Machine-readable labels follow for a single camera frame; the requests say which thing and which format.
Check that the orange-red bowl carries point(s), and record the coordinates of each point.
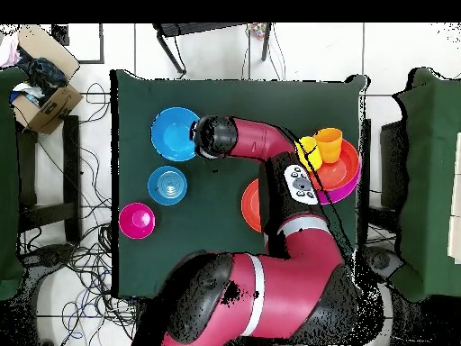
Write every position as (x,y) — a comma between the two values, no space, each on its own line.
(252,205)
(338,173)

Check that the large blue bowl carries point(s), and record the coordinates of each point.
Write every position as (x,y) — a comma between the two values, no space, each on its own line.
(173,135)

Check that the yellow cup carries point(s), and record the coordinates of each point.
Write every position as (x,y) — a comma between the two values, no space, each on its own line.
(309,151)

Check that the orange cup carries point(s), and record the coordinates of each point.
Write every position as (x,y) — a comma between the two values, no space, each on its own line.
(328,138)
(329,156)

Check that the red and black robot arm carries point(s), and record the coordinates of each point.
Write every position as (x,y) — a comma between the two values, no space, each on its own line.
(295,281)

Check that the small blue bowl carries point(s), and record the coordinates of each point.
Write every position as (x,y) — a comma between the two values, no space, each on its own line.
(167,185)

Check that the dark green tablecloth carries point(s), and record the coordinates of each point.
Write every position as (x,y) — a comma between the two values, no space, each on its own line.
(216,97)

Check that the small magenta bowl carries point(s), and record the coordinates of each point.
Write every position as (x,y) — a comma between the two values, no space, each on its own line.
(137,220)

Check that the large pink bowl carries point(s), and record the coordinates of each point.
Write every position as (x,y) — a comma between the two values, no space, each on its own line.
(342,194)

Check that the colourful small objects pile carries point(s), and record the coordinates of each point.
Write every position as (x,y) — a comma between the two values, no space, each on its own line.
(257,30)

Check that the cardboard box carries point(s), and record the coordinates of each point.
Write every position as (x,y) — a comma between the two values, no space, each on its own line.
(54,108)

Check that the green cloth covered table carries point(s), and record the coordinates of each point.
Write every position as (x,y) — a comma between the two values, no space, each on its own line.
(9,180)
(432,126)

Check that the dark blue cloth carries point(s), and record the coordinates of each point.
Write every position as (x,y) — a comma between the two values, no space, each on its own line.
(43,75)

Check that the black bench frame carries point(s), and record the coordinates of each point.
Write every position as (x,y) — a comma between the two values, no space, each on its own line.
(71,162)

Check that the black pedestal leg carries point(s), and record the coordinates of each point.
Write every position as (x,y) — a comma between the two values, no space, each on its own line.
(54,254)
(380,261)

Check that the black stool frame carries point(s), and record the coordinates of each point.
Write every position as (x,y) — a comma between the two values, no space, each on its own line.
(169,29)

